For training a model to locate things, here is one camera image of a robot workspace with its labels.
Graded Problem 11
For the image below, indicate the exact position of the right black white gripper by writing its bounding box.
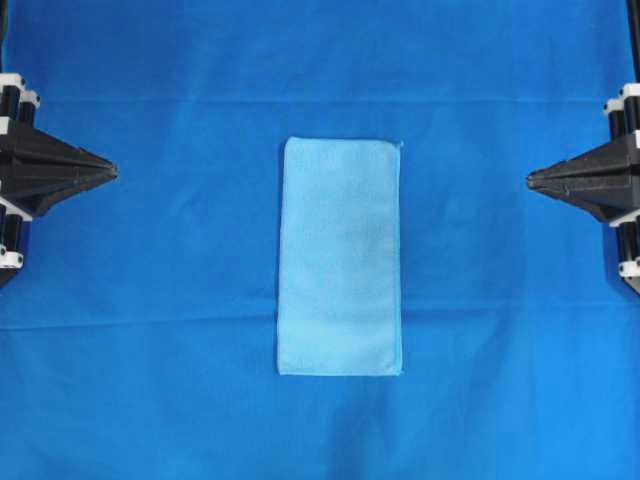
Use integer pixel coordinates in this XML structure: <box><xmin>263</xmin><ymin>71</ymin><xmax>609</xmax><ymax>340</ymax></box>
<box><xmin>527</xmin><ymin>82</ymin><xmax>640</xmax><ymax>295</ymax></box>

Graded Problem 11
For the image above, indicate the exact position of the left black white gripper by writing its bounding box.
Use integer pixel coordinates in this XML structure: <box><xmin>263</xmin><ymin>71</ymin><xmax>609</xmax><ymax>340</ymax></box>
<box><xmin>0</xmin><ymin>72</ymin><xmax>120</xmax><ymax>290</ymax></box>

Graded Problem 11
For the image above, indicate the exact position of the light blue towel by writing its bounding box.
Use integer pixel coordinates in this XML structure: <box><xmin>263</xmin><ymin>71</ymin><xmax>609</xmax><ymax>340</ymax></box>
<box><xmin>277</xmin><ymin>137</ymin><xmax>403</xmax><ymax>376</ymax></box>

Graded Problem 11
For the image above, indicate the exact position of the blue table cloth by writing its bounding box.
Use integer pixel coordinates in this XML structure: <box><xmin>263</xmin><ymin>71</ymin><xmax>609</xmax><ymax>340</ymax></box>
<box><xmin>1</xmin><ymin>1</ymin><xmax>639</xmax><ymax>479</ymax></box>

